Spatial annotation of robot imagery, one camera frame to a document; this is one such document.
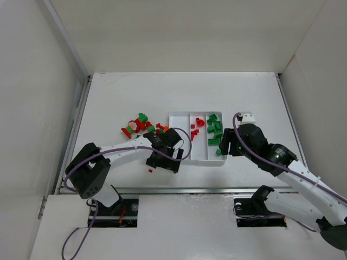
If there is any red curved lego piece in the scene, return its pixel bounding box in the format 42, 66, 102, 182
190, 129, 199, 141

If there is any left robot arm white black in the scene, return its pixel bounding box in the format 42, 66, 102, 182
64, 128, 184, 215

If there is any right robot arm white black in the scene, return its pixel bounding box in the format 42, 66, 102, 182
219, 123, 346, 251

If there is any green lego 2x2 brick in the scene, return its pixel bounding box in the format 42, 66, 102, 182
148, 125, 155, 132

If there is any white three-compartment tray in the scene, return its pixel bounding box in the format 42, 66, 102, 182
169, 112, 227, 166

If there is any red arch lego in tray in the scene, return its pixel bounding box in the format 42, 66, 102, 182
196, 118, 205, 127

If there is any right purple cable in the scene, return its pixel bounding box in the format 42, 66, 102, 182
233, 112, 347, 233

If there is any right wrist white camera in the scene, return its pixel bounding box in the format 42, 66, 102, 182
237, 112, 256, 126

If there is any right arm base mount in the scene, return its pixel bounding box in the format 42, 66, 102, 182
233, 185, 287, 228

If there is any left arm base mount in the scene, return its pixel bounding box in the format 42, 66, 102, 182
86, 183, 139, 228

